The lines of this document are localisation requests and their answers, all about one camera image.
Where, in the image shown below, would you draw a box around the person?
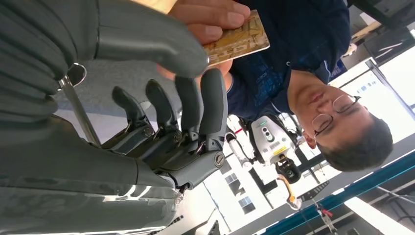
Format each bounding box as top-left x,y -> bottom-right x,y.
155,0 -> 394,172

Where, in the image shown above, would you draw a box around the white humanoid robot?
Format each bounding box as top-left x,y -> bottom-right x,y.
225,113 -> 304,186

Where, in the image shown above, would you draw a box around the eyeglasses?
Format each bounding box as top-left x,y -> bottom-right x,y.
311,94 -> 362,139

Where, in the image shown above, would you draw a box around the teal metal beam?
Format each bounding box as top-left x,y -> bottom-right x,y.
262,152 -> 415,235

